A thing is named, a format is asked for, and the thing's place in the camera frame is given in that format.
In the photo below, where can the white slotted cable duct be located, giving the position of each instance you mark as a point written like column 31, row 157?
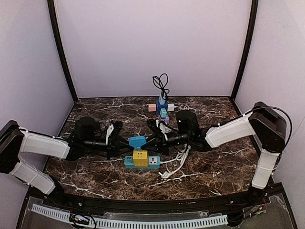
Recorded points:
column 191, row 220

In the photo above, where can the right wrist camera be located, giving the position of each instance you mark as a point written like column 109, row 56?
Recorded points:
column 187, row 122

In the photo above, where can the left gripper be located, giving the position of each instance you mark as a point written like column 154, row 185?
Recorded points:
column 111, row 144

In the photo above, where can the right black frame post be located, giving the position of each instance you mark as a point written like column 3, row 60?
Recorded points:
column 246, row 49

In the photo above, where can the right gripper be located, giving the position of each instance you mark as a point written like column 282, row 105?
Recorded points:
column 162, row 139

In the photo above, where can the black frame post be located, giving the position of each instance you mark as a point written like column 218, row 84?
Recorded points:
column 246, row 49
column 60, row 49

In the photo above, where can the light blue charger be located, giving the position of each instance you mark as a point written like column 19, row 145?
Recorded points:
column 161, row 100

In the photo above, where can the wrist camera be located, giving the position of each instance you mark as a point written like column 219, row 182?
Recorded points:
column 86, row 128
column 187, row 122

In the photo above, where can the yellow cube socket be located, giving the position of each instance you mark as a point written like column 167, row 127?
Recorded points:
column 140, row 158

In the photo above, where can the pink charger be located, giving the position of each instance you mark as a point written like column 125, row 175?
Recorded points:
column 152, row 107

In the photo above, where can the white charger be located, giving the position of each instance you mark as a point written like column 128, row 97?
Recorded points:
column 170, row 107

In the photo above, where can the teal charger plug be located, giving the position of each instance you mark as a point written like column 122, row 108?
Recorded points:
column 163, row 113

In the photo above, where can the purple power strip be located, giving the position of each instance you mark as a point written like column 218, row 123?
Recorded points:
column 166, row 119

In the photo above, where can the blue square adapter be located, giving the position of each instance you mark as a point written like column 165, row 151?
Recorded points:
column 137, row 142

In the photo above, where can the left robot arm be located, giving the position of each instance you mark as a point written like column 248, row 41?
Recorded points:
column 15, row 140

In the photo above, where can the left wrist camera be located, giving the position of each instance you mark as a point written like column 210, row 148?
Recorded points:
column 86, row 128

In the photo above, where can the left black frame post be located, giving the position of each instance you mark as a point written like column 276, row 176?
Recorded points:
column 60, row 49

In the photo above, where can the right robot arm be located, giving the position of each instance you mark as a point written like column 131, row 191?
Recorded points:
column 265, row 126

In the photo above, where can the dark blue cube socket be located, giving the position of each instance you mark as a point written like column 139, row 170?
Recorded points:
column 161, row 106

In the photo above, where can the teal power strip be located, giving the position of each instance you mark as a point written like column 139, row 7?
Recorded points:
column 155, row 162

